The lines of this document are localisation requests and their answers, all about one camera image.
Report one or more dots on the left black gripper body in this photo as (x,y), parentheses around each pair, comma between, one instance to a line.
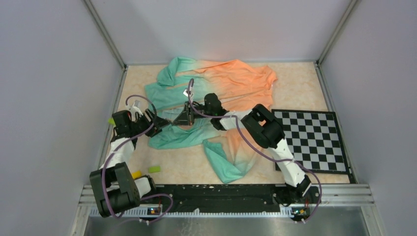
(140,125)

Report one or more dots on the lime green curved block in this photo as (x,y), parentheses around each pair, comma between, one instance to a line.
(111,121)

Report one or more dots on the aluminium front rail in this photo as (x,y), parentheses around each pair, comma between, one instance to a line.
(338,196)

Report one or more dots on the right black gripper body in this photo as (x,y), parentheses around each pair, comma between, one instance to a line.
(196,115)

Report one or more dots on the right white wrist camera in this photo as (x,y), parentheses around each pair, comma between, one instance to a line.
(188,92)

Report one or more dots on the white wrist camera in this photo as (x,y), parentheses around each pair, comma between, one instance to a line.
(134,108)
(188,92)

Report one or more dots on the teal and orange jacket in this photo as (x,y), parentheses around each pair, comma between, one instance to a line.
(197,96)

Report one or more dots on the yellow block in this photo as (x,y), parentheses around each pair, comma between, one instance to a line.
(136,175)

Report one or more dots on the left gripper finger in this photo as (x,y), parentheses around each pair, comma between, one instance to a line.
(158,127)
(152,116)

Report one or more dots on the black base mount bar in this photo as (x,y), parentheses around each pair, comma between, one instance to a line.
(228,198)

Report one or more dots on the black white checkerboard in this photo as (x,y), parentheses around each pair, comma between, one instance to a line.
(314,139)

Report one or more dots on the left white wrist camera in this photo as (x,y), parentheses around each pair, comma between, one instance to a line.
(134,108)

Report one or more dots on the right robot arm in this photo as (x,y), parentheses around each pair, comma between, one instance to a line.
(262,126)

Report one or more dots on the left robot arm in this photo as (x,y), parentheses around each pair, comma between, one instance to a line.
(114,187)

